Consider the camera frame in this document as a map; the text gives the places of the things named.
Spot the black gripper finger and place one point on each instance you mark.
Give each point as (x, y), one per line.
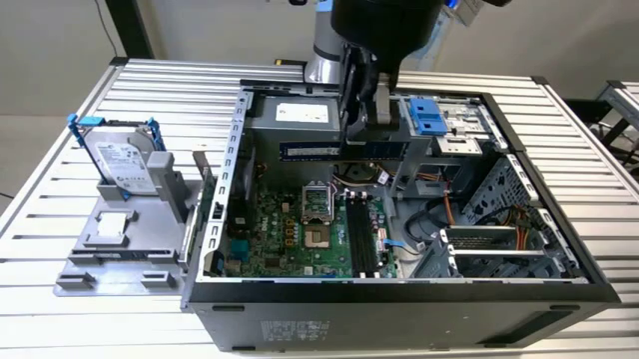
(355, 97)
(384, 101)

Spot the RAM stick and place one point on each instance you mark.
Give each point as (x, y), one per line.
(309, 151)
(121, 257)

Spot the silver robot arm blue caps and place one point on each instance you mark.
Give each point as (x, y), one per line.
(324, 45)

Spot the blue drive latch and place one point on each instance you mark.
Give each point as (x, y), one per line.
(428, 116)

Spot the grey power supply unit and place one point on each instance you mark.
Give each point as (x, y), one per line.
(295, 131)

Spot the yellow black connector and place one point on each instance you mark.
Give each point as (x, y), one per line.
(289, 62)

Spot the CPU socket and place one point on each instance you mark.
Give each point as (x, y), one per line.
(317, 236)

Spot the green motherboard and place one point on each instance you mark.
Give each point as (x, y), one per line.
(269, 239)

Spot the metal disk bay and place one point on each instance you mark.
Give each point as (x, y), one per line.
(494, 252)

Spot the hard disk in blue carrier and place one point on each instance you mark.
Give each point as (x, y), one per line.
(120, 157)

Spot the grey parts rack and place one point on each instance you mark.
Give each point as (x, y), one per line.
(149, 224)

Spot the black open PC case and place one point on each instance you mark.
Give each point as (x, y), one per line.
(349, 318)

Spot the silver CPU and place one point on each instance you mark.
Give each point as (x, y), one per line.
(111, 225)

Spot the aluminium frame table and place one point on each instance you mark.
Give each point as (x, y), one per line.
(622, 97)

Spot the black metal post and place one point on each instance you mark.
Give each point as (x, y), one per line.
(129, 30)

